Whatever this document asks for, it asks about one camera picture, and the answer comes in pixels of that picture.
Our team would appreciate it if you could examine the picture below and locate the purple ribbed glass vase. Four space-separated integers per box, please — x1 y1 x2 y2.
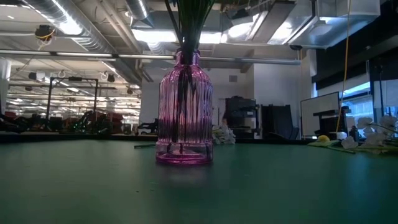
155 49 215 166

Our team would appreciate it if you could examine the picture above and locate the blue hydrangea flower stem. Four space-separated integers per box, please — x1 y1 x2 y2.
176 0 216 63

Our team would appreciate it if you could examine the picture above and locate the yellow artificial tulip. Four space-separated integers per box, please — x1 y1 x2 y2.
307 134 357 155

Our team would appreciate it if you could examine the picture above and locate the black machine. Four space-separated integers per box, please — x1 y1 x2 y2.
223 95 259 140

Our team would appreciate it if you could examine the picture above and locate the green table mat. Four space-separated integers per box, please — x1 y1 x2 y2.
0 139 398 224

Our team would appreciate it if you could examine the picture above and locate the black panel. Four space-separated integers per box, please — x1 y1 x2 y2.
260 104 300 141

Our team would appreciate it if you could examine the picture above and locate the long horizontal ceiling pipe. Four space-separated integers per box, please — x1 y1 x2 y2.
0 49 302 66

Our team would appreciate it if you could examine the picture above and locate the whiteboard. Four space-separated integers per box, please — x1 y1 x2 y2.
300 91 341 138

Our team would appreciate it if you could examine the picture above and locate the black equipment stand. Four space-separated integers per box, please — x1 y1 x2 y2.
312 105 352 141

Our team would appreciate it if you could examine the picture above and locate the small silver ventilation duct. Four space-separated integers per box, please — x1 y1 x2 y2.
125 0 155 28

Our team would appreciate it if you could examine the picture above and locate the black table border frame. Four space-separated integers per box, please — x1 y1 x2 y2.
0 133 315 145

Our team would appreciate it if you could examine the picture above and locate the large silver ventilation duct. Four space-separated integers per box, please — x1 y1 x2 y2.
23 0 144 86

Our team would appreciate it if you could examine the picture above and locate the black metal rack frame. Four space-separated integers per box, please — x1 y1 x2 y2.
45 77 100 133

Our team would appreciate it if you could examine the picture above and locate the yellow hanging cable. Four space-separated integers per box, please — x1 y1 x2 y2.
335 0 352 133

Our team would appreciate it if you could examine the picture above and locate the yellow cord reel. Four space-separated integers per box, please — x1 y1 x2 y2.
34 24 57 44

